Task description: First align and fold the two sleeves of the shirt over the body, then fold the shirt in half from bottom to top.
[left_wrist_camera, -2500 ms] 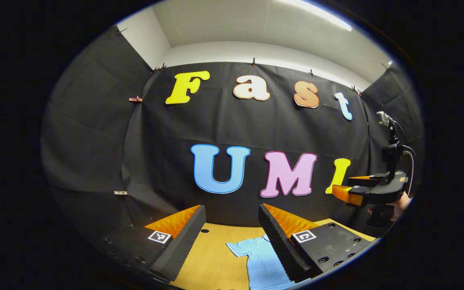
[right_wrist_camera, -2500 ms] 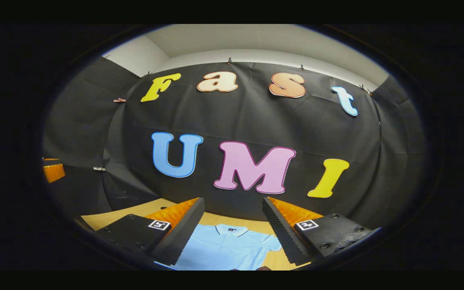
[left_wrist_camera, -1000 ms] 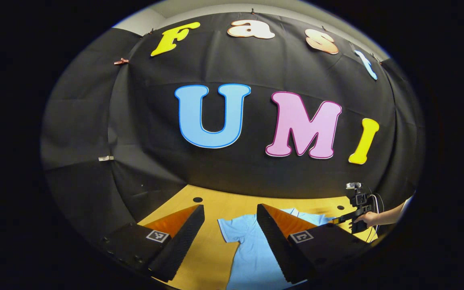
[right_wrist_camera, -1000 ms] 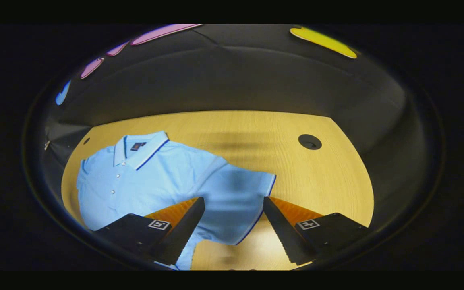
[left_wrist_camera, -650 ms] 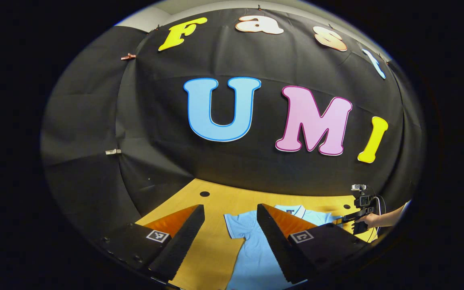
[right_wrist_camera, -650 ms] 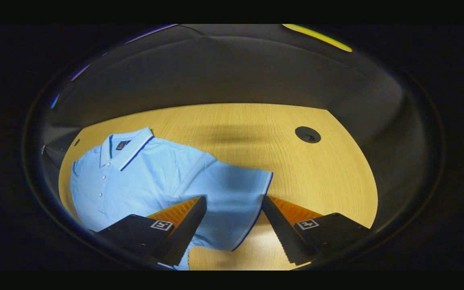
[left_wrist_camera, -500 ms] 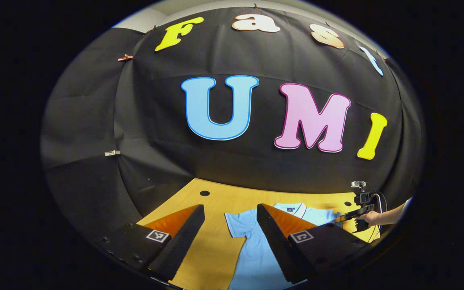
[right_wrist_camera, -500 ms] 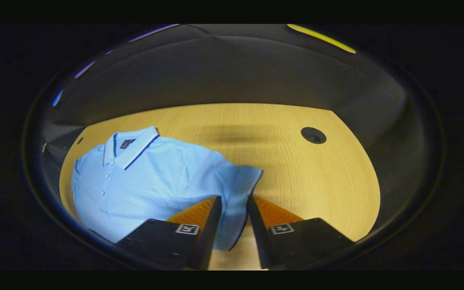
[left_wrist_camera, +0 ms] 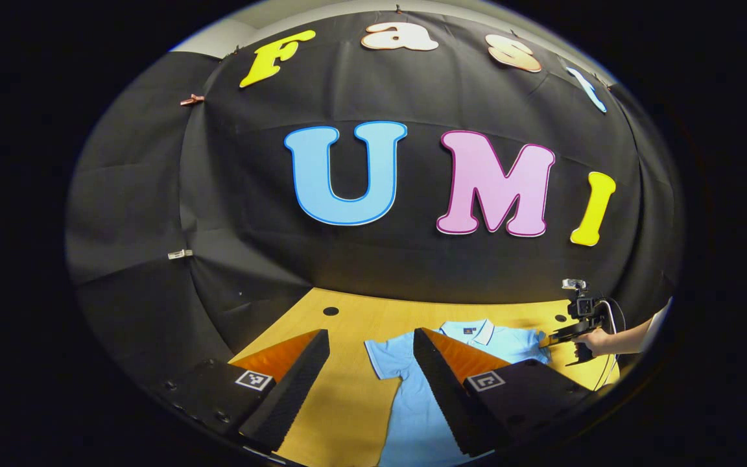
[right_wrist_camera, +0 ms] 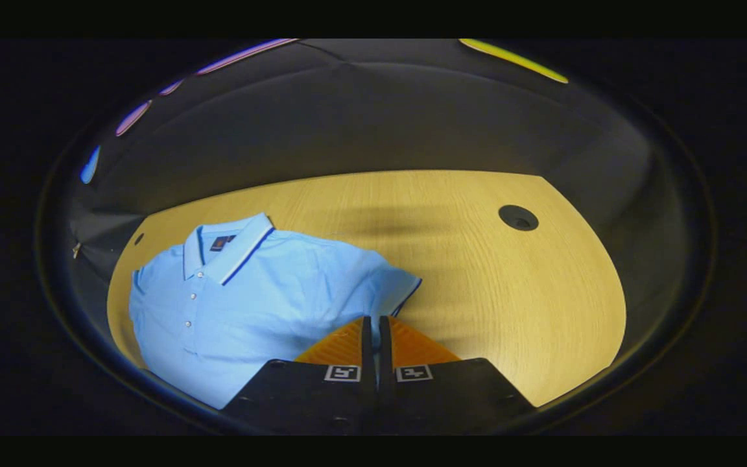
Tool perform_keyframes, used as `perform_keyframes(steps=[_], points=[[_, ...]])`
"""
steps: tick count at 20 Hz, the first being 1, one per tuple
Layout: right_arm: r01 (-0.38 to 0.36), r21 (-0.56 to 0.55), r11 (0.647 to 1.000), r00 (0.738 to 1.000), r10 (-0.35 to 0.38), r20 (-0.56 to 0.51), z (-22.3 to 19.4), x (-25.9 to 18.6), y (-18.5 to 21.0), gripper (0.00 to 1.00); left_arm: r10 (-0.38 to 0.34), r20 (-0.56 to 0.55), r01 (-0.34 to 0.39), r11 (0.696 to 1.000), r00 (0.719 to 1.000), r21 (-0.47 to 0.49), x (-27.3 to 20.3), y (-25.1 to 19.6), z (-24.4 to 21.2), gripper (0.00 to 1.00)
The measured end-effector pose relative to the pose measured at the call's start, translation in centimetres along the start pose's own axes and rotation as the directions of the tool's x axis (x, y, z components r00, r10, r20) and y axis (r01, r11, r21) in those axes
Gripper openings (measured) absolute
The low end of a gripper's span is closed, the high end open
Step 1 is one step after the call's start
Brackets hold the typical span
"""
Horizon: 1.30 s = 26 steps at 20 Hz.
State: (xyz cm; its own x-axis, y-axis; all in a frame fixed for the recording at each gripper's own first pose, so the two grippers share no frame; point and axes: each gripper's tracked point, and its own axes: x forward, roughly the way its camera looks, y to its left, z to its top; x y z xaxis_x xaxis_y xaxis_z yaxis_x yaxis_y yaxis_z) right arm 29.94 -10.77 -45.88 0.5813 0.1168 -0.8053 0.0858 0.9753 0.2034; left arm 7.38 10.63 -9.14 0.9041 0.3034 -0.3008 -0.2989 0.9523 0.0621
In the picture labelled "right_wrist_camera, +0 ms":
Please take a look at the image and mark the large round cable grommet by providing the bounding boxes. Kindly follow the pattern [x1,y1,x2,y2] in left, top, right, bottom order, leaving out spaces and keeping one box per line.
[498,204,540,232]

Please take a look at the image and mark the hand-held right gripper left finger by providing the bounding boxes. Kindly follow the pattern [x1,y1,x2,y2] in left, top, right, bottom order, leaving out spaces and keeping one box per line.
[221,316,375,435]

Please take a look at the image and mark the light blue T-shirt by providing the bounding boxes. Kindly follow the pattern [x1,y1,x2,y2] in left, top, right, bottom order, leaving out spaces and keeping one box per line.
[128,213,423,411]

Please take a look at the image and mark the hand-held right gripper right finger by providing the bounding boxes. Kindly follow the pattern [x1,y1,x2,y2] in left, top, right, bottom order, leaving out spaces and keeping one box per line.
[377,316,536,435]

